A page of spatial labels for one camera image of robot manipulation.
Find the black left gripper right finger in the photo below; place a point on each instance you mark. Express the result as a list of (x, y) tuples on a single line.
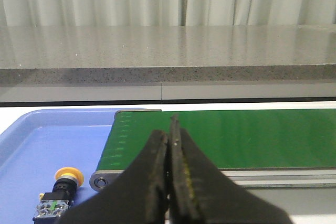
[(200, 193)]

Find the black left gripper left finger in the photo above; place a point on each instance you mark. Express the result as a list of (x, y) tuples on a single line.
[(138, 195)]

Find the grey stone counter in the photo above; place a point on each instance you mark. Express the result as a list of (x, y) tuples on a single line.
[(123, 64)]

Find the green conveyor belt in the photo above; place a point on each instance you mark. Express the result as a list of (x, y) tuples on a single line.
[(254, 148)]

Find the blue plastic tray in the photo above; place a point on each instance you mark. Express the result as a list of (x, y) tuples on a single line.
[(39, 143)]

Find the yellow emergency push button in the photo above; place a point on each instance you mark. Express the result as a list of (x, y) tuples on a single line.
[(54, 204)]

